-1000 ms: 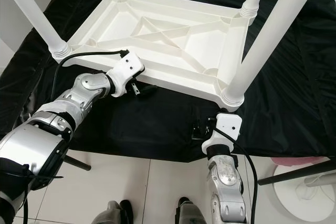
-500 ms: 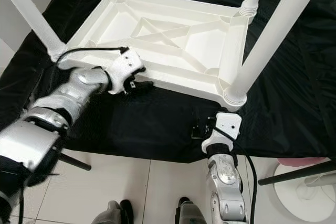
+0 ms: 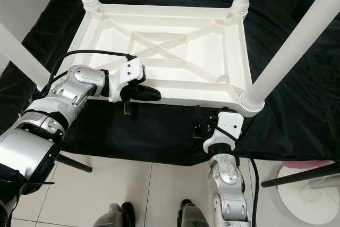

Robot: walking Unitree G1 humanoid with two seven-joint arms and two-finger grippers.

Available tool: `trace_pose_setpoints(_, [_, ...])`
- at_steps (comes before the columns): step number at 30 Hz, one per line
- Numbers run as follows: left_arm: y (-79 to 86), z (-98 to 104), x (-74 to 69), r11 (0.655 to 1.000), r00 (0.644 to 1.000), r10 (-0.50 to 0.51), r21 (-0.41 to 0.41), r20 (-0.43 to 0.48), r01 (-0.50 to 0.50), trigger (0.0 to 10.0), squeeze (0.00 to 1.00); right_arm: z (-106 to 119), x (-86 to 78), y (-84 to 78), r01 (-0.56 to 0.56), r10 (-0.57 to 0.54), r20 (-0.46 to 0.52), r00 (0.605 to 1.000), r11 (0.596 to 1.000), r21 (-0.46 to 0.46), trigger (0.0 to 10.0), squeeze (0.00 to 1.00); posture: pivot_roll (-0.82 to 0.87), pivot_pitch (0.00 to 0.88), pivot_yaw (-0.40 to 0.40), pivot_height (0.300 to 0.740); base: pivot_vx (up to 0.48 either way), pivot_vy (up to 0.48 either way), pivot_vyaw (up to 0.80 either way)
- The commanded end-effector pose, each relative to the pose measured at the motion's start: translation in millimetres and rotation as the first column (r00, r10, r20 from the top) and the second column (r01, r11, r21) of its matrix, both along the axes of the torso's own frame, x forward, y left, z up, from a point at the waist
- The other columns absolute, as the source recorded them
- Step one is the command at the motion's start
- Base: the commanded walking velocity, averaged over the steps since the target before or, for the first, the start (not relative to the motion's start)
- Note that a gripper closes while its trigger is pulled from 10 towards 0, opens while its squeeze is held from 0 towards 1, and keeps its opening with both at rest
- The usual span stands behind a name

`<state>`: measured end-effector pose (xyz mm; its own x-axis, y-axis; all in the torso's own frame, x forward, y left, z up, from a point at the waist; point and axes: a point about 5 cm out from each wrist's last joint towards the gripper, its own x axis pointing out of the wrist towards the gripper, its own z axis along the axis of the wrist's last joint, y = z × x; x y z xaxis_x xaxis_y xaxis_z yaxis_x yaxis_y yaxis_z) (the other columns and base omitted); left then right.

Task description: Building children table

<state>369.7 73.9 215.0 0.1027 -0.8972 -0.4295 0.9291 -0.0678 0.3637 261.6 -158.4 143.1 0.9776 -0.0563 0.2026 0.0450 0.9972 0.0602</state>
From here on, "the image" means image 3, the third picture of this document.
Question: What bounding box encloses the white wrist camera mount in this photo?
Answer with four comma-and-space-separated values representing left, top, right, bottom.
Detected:
203, 109, 244, 154
106, 57, 145, 103

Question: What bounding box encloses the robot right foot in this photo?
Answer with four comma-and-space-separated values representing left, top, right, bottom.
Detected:
178, 199, 210, 227

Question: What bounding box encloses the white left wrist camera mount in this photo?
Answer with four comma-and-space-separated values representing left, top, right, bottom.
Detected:
106, 57, 145, 103

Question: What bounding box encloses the black cloth table cover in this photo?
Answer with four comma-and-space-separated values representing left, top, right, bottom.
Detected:
0, 0, 340, 166

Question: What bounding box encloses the white plastic table top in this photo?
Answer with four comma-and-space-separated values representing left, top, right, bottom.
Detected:
56, 1, 266, 119

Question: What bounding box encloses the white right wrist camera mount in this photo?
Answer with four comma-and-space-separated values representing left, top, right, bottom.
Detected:
203, 109, 244, 154

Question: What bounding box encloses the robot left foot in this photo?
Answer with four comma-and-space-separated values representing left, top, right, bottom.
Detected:
93, 202, 136, 227

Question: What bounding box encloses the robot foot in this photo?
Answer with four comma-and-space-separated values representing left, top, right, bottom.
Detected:
93, 202, 136, 227
178, 199, 210, 227

